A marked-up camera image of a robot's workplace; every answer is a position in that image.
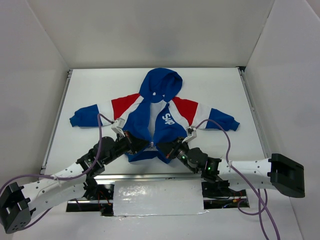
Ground blue white red hooded jacket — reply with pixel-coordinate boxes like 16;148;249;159
69;68;240;164

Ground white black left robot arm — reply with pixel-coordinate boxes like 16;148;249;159
0;131;149;234

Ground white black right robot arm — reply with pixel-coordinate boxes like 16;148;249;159
157;137;305;198

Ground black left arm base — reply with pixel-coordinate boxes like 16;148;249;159
66;179;115;217

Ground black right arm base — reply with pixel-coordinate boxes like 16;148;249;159
201;181;250;210

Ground white foam board front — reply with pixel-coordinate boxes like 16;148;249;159
113;179;205;217

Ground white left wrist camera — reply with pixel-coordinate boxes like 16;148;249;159
111;117;126;137

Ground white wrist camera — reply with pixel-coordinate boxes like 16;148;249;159
111;117;126;137
182;126;197;143

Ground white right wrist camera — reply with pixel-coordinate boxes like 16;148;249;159
182;126;197;143

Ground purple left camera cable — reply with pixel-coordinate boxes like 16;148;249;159
0;113;117;230

